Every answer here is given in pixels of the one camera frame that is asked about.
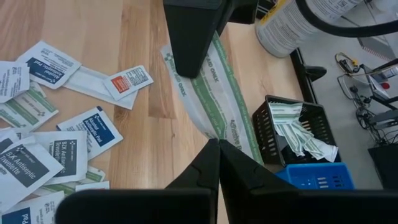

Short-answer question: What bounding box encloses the black equipment box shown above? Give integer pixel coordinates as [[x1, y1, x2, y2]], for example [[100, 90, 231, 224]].
[[368, 144, 398, 190]]

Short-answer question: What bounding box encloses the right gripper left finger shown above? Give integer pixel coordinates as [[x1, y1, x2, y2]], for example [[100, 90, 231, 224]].
[[55, 139, 221, 224]]

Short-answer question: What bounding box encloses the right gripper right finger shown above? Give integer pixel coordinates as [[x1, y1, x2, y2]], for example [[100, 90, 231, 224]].
[[219, 139, 398, 224]]

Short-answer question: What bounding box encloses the green-striped bandage wrapper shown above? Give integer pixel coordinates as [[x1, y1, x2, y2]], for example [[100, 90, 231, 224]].
[[79, 166, 106, 185], [275, 123, 330, 158], [269, 102, 304, 125], [160, 30, 265, 166], [0, 81, 59, 133]]

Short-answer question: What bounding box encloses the black plastic basket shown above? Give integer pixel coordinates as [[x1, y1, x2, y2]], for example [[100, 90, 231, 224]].
[[251, 95, 341, 167]]

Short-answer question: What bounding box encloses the red-label ointment packet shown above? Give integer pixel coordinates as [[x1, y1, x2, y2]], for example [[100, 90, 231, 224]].
[[103, 64, 154, 102]]

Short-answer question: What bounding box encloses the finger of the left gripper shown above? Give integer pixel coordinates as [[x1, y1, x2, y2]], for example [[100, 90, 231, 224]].
[[163, 0, 231, 78], [228, 0, 259, 25]]

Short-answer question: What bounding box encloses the dark antiseptic towelette packet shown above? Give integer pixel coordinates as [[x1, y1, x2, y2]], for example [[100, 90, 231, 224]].
[[0, 136, 65, 214]]

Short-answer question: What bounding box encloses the translucent white packet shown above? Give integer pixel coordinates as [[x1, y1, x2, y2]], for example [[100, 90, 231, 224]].
[[32, 130, 89, 186]]

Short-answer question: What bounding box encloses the blue alcohol pad packet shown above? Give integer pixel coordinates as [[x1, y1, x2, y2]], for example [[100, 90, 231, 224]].
[[55, 105, 124, 161], [16, 40, 82, 90], [0, 190, 65, 224]]

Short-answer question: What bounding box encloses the white printed sachet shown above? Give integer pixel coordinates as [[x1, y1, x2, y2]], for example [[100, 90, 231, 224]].
[[0, 60, 31, 104]]

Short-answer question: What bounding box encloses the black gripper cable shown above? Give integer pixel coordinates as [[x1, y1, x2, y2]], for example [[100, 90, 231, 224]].
[[295, 0, 398, 39]]

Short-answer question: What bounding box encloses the plain white bandage wrapper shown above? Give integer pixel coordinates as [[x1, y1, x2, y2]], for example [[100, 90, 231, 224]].
[[63, 65, 139, 110], [317, 144, 339, 162]]

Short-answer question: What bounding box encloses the blue plastic basket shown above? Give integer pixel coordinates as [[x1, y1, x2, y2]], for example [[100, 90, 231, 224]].
[[275, 161, 355, 191]]

